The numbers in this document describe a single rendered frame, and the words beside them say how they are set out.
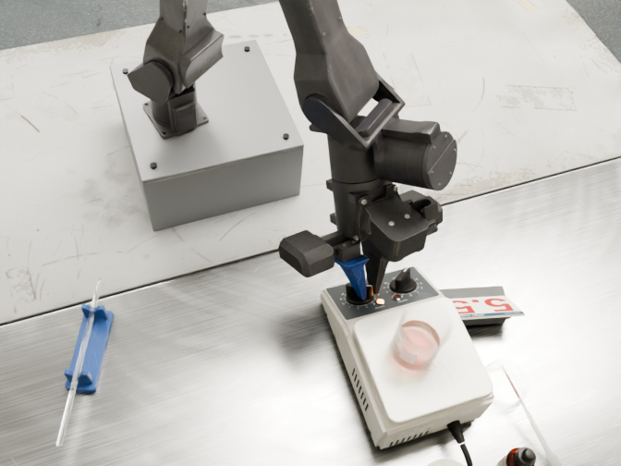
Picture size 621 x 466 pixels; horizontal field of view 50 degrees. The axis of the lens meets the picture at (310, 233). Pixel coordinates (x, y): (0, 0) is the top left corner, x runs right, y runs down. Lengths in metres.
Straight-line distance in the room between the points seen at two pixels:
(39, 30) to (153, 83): 1.89
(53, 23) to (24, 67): 1.54
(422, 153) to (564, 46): 0.66
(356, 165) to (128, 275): 0.34
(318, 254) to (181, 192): 0.24
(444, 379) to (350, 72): 0.33
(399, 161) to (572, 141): 0.50
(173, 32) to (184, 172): 0.17
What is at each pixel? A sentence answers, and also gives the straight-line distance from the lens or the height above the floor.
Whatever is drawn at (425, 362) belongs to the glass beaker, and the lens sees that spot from 0.70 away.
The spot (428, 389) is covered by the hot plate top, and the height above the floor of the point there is 0.99.
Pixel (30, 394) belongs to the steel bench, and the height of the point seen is 0.90.
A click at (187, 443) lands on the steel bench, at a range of 0.78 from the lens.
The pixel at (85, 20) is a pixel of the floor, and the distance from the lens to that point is 2.67.
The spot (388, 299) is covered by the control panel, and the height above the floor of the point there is 0.96.
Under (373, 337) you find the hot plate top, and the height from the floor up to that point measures 0.99.
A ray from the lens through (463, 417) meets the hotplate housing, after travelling 0.77.
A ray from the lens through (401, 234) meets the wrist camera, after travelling 0.66.
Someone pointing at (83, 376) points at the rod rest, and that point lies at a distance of 0.79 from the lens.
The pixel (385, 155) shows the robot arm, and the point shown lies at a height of 1.16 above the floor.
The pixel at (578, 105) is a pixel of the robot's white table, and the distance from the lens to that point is 1.16.
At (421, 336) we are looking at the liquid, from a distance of 0.71.
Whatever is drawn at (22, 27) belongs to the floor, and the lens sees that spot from 2.70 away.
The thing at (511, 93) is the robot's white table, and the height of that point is 0.90.
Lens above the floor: 1.64
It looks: 56 degrees down
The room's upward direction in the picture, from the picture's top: 7 degrees clockwise
